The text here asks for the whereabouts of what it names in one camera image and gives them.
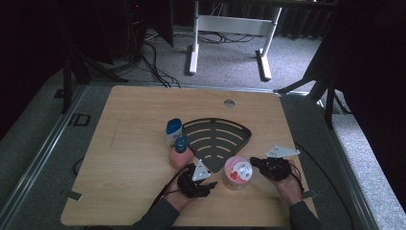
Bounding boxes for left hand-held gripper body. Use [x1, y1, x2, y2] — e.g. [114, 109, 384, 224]
[176, 158, 213, 199]

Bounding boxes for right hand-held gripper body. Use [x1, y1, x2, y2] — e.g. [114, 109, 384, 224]
[259, 144, 302, 182]

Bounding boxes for pink jar with white label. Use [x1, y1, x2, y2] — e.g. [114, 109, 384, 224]
[222, 155, 254, 192]

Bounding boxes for pink pump bottle blue pump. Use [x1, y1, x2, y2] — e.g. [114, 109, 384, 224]
[169, 134, 195, 171]

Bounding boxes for black slotted corner shelf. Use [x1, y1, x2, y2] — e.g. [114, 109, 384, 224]
[181, 117, 253, 174]

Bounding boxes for white tube with blue cap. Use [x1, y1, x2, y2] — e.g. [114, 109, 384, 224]
[165, 118, 184, 147]

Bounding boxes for person's left hand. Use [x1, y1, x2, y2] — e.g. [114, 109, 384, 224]
[163, 181, 194, 213]

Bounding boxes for person's right hand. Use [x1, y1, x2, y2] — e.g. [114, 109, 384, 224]
[270, 164, 305, 206]

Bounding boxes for grey tape piece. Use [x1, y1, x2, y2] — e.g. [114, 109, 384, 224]
[302, 189, 319, 200]
[59, 189, 83, 202]

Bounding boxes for black metal stand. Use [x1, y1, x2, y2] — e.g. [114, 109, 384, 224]
[53, 0, 129, 115]
[273, 71, 353, 129]

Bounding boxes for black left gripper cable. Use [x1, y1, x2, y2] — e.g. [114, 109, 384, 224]
[152, 164, 192, 207]

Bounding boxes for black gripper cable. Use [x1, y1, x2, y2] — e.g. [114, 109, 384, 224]
[288, 143, 356, 230]
[152, 164, 192, 207]

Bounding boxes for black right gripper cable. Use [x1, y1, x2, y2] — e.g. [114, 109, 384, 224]
[288, 143, 356, 230]

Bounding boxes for black floor cables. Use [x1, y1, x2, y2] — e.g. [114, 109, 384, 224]
[139, 40, 182, 89]

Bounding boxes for cable bundle under white desk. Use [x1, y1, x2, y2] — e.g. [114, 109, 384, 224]
[196, 29, 258, 45]

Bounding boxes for black rectangular floor frame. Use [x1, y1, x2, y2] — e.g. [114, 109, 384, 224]
[67, 112, 92, 127]

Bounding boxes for white desk frame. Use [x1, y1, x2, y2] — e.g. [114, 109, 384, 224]
[187, 0, 283, 81]

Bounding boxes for metal floor rail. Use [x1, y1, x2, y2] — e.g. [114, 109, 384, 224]
[0, 83, 88, 222]

